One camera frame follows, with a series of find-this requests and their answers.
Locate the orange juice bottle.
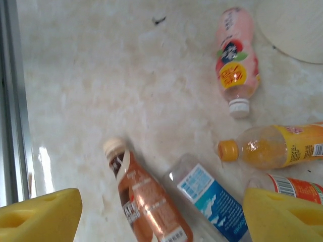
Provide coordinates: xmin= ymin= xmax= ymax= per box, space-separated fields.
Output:
xmin=217 ymin=122 xmax=323 ymax=170

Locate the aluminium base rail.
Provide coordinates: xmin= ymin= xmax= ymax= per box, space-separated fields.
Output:
xmin=0 ymin=0 xmax=33 ymax=205

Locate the red-orange label bottle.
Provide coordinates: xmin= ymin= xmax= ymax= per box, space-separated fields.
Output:
xmin=248 ymin=173 xmax=323 ymax=205

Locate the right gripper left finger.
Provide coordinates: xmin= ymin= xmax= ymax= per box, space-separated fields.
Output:
xmin=0 ymin=188 xmax=83 ymax=242

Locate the pink drink bottle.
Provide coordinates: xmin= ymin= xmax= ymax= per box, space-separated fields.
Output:
xmin=214 ymin=7 xmax=261 ymax=119

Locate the blue label water bottle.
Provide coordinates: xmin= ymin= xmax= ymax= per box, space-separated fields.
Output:
xmin=164 ymin=153 xmax=253 ymax=242

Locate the cream waste bin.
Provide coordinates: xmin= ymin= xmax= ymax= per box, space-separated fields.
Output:
xmin=254 ymin=0 xmax=323 ymax=64

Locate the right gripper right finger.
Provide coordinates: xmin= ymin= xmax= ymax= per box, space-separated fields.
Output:
xmin=243 ymin=188 xmax=323 ymax=242

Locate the brown coffee drink bottle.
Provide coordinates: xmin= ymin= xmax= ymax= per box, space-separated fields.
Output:
xmin=102 ymin=137 xmax=194 ymax=242

